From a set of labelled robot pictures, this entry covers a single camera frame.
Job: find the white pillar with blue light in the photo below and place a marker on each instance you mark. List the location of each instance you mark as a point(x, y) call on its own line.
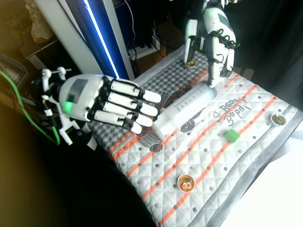
point(71, 42)

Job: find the large translucent plastic syringe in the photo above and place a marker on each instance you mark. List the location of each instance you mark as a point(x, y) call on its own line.
point(189, 101)

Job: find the toy cup of yellow soup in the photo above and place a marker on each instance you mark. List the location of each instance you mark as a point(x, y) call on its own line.
point(190, 63)

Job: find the white plug adapter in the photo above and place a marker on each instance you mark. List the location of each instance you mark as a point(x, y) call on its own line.
point(155, 40)

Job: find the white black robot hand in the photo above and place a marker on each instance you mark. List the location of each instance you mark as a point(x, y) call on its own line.
point(80, 94)
point(217, 23)

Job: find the green toy cube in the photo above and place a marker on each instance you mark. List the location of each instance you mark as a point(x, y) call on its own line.
point(232, 136)

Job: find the white power strip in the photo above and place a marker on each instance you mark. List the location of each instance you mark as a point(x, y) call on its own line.
point(142, 52)

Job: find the quilted bear print table quilt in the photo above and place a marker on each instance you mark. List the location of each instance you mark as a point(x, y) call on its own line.
point(189, 153)

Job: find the toy cup of green soup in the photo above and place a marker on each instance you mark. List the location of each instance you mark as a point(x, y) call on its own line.
point(278, 119)

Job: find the toy cup of egg soup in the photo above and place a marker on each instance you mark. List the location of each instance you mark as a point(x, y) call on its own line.
point(186, 183)

